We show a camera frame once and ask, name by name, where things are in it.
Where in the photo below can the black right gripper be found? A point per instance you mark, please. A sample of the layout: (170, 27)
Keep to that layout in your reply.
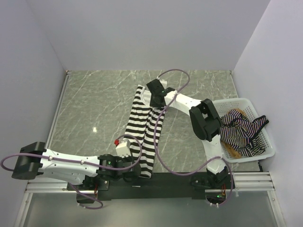
(153, 104)

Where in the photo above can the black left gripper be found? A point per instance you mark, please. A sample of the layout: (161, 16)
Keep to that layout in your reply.
(129, 158)

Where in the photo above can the black white striped tank top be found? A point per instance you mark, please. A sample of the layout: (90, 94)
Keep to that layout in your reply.
(144, 124)

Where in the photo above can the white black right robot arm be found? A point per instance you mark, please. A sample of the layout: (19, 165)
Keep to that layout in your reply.
(206, 124)

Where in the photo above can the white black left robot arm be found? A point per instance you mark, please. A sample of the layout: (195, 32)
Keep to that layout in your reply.
(36, 160)

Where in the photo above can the purple striped tank top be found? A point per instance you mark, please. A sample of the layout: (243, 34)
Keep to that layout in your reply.
(244, 135)

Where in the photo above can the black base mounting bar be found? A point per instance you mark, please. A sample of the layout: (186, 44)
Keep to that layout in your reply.
(159, 186)

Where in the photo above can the white plastic laundry basket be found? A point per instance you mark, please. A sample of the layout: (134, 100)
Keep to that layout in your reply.
(223, 106)

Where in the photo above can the orange garment in basket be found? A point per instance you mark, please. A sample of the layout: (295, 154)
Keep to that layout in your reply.
(226, 119)

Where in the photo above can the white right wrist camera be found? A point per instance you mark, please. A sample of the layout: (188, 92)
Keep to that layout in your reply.
(163, 82)

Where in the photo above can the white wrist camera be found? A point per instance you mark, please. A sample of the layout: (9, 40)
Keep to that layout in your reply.
(123, 148)
(163, 82)

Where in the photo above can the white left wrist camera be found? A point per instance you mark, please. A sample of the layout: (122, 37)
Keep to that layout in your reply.
(123, 148)

